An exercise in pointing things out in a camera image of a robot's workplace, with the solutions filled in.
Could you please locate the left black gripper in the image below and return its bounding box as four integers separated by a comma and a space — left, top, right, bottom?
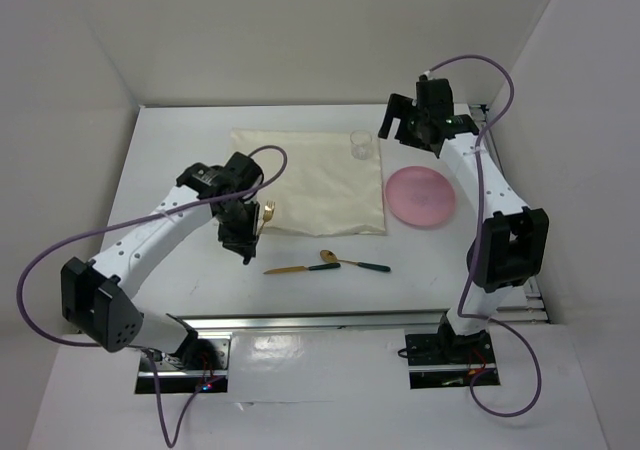
215, 197, 259, 256

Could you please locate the gold fork green handle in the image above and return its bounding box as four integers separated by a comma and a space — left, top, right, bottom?
257, 201, 276, 236

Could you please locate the clear drinking glass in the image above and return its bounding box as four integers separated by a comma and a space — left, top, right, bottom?
350, 130, 373, 160

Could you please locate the cream cloth napkin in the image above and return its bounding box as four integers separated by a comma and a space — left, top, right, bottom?
230, 128, 386, 237

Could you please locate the pink plate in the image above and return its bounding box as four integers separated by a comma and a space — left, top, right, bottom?
384, 166, 456, 228

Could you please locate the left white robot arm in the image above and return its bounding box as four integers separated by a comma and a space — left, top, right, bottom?
61, 152, 264, 369

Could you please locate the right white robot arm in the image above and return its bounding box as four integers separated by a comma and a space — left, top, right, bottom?
378, 76, 549, 363

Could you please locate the gold spoon green handle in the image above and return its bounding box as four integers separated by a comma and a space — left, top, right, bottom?
320, 250, 391, 273

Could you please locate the gold knife green handle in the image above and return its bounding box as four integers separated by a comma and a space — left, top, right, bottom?
263, 263, 341, 275

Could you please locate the aluminium front rail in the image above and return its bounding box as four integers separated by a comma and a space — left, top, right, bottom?
79, 307, 551, 334

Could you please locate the aluminium rail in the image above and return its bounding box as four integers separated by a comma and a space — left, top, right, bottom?
79, 307, 551, 334
469, 104, 544, 312

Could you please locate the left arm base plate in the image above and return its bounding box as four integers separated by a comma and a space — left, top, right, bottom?
134, 335, 231, 395

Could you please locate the aluminium right side rail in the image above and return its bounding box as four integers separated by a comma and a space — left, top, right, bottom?
469, 104, 544, 312

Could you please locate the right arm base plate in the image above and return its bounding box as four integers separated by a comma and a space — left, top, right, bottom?
397, 332, 500, 390

